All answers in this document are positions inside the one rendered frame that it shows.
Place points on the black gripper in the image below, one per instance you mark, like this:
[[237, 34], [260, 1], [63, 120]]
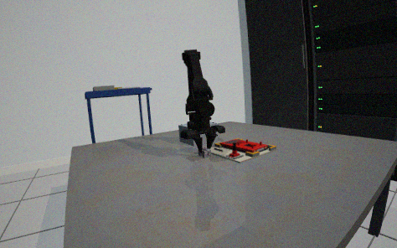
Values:
[[203, 126]]

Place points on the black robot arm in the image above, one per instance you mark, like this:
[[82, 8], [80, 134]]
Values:
[[199, 91]]

